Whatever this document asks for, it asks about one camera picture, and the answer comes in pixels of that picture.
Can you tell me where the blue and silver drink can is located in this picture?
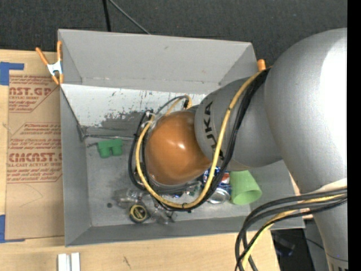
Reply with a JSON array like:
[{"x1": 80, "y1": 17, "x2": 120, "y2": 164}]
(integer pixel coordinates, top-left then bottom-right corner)
[{"x1": 202, "y1": 166, "x2": 234, "y2": 205}]

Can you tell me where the brown cardboard board, red print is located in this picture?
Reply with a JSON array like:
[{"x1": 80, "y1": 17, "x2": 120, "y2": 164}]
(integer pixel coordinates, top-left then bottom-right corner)
[{"x1": 0, "y1": 49, "x2": 66, "y2": 244}]

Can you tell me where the black and yellow tape measure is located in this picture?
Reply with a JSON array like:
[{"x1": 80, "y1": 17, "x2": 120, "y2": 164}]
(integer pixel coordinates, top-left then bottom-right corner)
[{"x1": 129, "y1": 203, "x2": 149, "y2": 224}]

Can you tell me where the green toy block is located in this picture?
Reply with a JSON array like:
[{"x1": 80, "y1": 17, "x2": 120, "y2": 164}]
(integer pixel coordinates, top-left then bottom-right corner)
[{"x1": 96, "y1": 138, "x2": 124, "y2": 159}]

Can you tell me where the grey metal bin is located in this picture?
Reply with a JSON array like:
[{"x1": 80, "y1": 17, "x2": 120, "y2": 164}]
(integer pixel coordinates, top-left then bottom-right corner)
[{"x1": 58, "y1": 29, "x2": 306, "y2": 247}]

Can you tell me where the clear glass thing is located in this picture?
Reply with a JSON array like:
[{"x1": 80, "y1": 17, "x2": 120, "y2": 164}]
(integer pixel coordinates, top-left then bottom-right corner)
[
  {"x1": 113, "y1": 187, "x2": 148, "y2": 209},
  {"x1": 151, "y1": 204, "x2": 178, "y2": 226}
]

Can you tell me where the green cup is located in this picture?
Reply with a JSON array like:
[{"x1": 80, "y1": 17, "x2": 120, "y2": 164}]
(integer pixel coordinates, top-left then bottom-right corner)
[{"x1": 229, "y1": 170, "x2": 263, "y2": 206}]

